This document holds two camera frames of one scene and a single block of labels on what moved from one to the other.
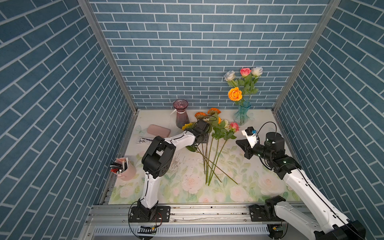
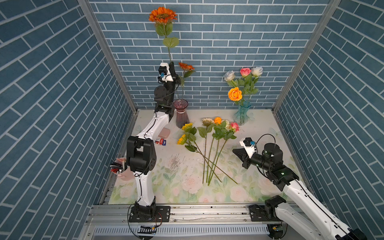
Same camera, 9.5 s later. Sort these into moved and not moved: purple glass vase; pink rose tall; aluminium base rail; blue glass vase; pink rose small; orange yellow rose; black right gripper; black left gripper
Moved: black right gripper; black left gripper
Not moved: pink rose tall; pink rose small; blue glass vase; orange yellow rose; aluminium base rail; purple glass vase
